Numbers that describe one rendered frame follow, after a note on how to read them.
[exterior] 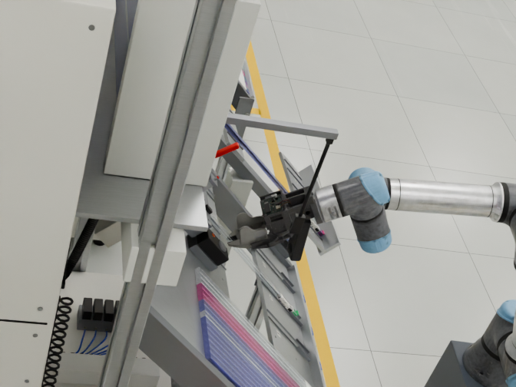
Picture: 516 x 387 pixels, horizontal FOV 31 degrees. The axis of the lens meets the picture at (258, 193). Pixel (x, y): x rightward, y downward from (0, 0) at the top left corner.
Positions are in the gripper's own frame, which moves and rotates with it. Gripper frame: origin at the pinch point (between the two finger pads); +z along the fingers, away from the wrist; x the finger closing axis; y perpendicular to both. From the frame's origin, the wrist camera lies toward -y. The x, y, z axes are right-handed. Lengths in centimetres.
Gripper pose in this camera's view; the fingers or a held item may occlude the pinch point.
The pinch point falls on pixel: (233, 242)
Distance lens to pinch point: 204.4
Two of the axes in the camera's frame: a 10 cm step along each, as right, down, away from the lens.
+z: -9.5, 3.1, 0.9
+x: 1.4, 6.3, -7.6
